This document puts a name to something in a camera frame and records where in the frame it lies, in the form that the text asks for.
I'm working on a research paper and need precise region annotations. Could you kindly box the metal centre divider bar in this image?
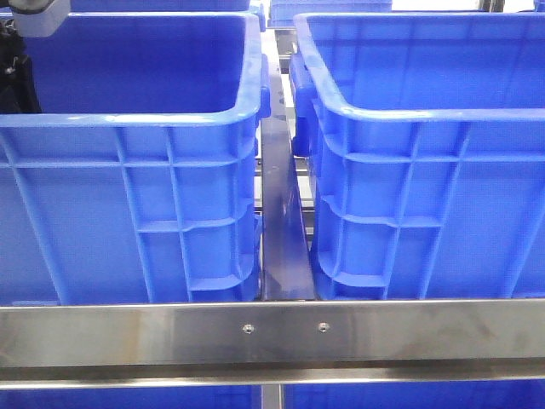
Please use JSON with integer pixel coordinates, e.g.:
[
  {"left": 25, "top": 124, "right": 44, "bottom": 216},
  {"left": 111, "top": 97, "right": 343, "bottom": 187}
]
[{"left": 261, "top": 30, "right": 315, "bottom": 301}]

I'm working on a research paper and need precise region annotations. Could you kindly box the stainless steel front rail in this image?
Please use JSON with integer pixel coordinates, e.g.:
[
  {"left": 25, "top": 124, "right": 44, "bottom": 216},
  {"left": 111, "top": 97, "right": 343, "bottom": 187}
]
[{"left": 1, "top": 299, "right": 544, "bottom": 389}]

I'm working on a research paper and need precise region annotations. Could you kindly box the blue bin lower left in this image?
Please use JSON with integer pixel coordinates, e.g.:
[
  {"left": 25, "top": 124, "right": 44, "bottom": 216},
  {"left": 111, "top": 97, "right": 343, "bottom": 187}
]
[{"left": 1, "top": 386, "right": 260, "bottom": 408}]

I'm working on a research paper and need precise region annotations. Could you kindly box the blue bin lower right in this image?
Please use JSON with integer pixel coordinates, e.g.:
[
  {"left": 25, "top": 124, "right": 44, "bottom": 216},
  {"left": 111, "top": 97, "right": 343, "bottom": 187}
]
[{"left": 284, "top": 380, "right": 544, "bottom": 408}]

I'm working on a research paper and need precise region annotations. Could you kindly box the blue plastic bin with buttons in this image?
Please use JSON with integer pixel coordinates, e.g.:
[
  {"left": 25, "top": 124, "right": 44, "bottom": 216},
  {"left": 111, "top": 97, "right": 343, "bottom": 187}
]
[{"left": 1, "top": 12, "right": 270, "bottom": 306}]

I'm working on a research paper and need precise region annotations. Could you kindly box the blue plastic bin behind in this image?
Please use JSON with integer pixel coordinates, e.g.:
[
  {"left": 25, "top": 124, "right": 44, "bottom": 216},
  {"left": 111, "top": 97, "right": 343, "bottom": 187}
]
[{"left": 291, "top": 12, "right": 544, "bottom": 300}]

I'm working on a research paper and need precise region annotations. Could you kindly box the blue crate far back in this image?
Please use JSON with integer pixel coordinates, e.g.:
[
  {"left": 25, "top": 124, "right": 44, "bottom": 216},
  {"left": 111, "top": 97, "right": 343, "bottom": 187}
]
[{"left": 268, "top": 0, "right": 393, "bottom": 27}]

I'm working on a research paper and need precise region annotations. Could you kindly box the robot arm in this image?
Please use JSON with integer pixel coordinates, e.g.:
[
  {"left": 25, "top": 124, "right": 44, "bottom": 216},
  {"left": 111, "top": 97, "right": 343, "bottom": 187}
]
[{"left": 1, "top": 0, "right": 71, "bottom": 114}]

